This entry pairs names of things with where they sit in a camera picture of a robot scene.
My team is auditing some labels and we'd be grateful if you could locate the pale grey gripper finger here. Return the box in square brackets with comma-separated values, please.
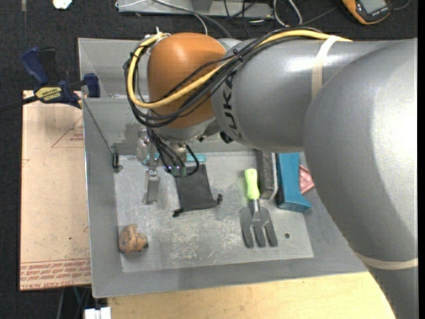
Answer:
[136, 128, 151, 161]
[141, 169, 162, 206]

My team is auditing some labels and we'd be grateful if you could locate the teal long flat thing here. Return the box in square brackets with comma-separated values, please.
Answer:
[141, 152, 208, 166]

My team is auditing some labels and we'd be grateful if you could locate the black cloth pouch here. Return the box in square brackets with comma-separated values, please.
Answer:
[172, 163, 223, 218]

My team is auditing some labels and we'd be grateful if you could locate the brown lumpy toy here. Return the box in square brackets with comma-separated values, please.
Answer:
[118, 223, 149, 255]

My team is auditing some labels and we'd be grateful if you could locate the grey metal bin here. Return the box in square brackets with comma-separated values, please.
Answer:
[78, 37, 369, 299]

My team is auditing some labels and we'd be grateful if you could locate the dark grey rough block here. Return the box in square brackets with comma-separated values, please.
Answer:
[254, 149, 278, 201]

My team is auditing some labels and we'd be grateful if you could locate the brown cardboard board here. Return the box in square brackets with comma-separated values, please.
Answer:
[19, 90, 92, 292]

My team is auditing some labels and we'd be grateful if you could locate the teal box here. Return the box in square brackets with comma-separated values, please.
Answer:
[274, 152, 313, 214]

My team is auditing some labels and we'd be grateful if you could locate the pink packet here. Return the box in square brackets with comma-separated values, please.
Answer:
[297, 163, 316, 194]

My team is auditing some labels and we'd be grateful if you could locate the green-handled garden fork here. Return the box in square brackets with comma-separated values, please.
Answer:
[238, 167, 279, 249]

